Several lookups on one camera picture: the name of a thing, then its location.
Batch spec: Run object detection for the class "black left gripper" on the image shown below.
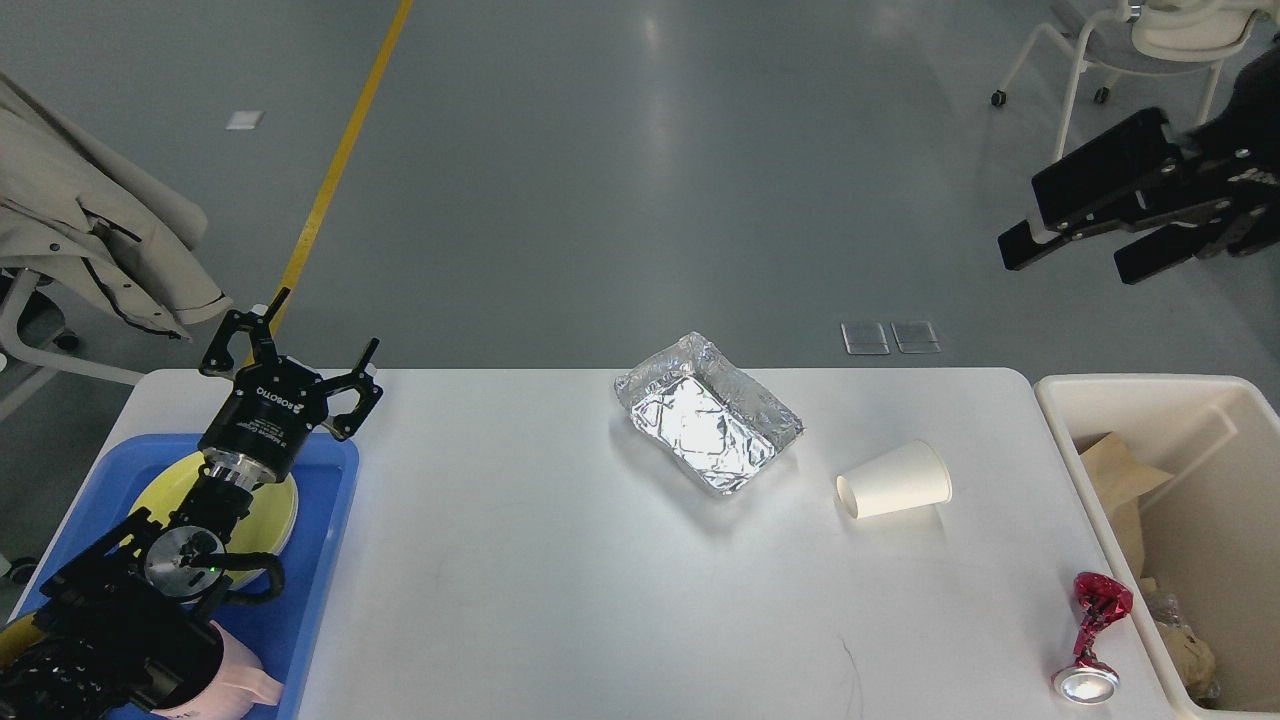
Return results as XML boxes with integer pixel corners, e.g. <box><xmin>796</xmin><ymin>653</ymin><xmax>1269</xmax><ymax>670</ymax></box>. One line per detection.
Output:
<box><xmin>197</xmin><ymin>290</ymin><xmax>384</xmax><ymax>484</ymax></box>

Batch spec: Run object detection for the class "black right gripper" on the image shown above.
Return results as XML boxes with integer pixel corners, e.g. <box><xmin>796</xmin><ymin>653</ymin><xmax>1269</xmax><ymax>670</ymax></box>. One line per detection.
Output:
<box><xmin>997</xmin><ymin>45</ymin><xmax>1279</xmax><ymax>284</ymax></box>

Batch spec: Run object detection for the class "yellow plastic plate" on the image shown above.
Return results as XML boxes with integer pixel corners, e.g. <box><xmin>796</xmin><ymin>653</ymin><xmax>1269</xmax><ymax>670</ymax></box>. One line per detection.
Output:
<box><xmin>129</xmin><ymin>454</ymin><xmax>288</xmax><ymax>553</ymax></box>

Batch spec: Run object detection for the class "brown paper bag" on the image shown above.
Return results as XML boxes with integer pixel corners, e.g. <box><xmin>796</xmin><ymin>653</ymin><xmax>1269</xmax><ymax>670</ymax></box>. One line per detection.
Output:
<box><xmin>1080</xmin><ymin>433</ymin><xmax>1172</xmax><ymax>579</ymax></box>

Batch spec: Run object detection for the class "pink mug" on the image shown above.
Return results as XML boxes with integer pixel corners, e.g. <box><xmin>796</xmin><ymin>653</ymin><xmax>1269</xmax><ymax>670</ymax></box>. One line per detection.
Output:
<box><xmin>150</xmin><ymin>621</ymin><xmax>284</xmax><ymax>719</ymax></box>

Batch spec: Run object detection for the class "white paper cup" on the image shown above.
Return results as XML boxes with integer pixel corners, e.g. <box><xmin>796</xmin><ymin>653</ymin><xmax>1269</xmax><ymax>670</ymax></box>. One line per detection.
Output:
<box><xmin>835</xmin><ymin>439</ymin><xmax>954</xmax><ymax>519</ymax></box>

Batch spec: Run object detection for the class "aluminium foil tray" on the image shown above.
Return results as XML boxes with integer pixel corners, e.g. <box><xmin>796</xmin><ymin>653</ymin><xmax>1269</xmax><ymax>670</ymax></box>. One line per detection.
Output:
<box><xmin>613</xmin><ymin>332</ymin><xmax>805</xmax><ymax>496</ymax></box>
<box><xmin>1142</xmin><ymin>588</ymin><xmax>1190</xmax><ymax>632</ymax></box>

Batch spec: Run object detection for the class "crushed red can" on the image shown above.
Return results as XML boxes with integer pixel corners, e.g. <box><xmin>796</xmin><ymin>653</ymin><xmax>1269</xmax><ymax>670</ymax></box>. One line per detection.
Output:
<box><xmin>1052</xmin><ymin>571</ymin><xmax>1134</xmax><ymax>706</ymax></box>

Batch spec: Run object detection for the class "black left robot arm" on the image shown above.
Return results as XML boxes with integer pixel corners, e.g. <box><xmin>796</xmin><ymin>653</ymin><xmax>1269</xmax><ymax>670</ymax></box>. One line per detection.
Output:
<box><xmin>3</xmin><ymin>290</ymin><xmax>383</xmax><ymax>719</ymax></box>

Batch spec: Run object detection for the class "pale green plate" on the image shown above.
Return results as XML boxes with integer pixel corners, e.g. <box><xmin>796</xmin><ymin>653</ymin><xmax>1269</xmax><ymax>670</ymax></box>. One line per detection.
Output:
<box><xmin>271</xmin><ymin>474</ymin><xmax>300</xmax><ymax>556</ymax></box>

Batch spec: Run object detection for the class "white office chair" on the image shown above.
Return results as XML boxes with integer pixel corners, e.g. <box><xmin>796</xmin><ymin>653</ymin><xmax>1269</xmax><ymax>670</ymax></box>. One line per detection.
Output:
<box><xmin>989</xmin><ymin>1</ymin><xmax>1277</xmax><ymax>159</ymax></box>

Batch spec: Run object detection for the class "blue plastic tray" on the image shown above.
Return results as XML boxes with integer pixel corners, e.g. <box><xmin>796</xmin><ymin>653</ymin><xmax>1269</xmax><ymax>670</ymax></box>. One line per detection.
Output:
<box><xmin>12</xmin><ymin>433</ymin><xmax>358</xmax><ymax>719</ymax></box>

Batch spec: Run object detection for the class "beige jacket on chair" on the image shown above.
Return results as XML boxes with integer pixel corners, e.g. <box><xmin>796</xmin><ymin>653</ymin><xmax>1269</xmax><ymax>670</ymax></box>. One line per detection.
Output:
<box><xmin>1</xmin><ymin>77</ymin><xmax>230</xmax><ymax>340</ymax></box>

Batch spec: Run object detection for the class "beige plastic bin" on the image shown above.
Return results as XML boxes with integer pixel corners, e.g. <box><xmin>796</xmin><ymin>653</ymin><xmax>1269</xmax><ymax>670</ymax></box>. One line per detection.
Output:
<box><xmin>1036</xmin><ymin>374</ymin><xmax>1279</xmax><ymax>719</ymax></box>

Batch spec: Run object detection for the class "teal yellow mug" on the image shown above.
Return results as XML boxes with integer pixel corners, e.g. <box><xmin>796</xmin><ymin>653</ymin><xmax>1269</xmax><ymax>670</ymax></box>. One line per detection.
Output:
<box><xmin>0</xmin><ymin>612</ymin><xmax>45</xmax><ymax>671</ymax></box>

